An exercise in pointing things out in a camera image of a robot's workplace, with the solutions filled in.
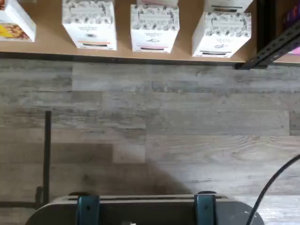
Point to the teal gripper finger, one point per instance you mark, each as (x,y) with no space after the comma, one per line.
(205,209)
(89,211)

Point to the black metal shelf rack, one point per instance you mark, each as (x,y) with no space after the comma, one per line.
(287,58)
(51,49)

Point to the white box dark strip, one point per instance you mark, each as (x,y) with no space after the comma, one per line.
(220,35)

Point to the white box orange strip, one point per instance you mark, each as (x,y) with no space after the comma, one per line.
(93,25)

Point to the white box pink strip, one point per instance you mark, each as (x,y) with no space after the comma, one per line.
(153,30)

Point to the white granola photo box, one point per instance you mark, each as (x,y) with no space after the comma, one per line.
(16,23)

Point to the white floral tea box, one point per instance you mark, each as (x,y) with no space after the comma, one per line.
(225,5)

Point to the purple Annie's snack box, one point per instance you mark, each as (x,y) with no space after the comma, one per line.
(293,16)

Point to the thin black rod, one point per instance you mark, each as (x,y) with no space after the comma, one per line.
(47,152)

